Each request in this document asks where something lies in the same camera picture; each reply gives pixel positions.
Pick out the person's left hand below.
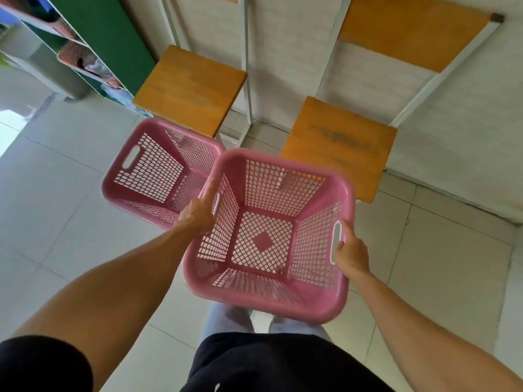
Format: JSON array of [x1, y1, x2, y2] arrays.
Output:
[[178, 178, 221, 235]]

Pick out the person's right hand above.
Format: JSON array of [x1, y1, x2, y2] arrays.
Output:
[[333, 219, 372, 278]]

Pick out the pink plastic laundry basket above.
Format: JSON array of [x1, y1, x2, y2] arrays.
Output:
[[182, 148, 356, 326], [101, 117, 226, 231]]

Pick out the person's left forearm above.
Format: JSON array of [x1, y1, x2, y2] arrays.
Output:
[[12, 223, 205, 392]]

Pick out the person's right forearm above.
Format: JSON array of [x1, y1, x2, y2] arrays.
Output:
[[350, 269, 523, 392]]

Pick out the grey trousers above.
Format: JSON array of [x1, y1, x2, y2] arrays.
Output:
[[200, 302, 334, 344]]

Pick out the black shirt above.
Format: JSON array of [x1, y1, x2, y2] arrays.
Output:
[[0, 332, 395, 392]]

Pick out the pink storage basket with clothes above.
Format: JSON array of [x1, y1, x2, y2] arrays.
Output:
[[57, 40, 124, 90], [0, 0, 85, 42]]

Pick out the green shelf unit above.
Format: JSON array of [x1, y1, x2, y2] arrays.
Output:
[[0, 0, 158, 119]]

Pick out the grey cabinet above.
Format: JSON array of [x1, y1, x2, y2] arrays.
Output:
[[0, 23, 91, 101]]

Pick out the wooden chair with white frame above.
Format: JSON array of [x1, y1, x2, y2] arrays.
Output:
[[133, 0, 254, 148], [280, 0, 506, 204]]

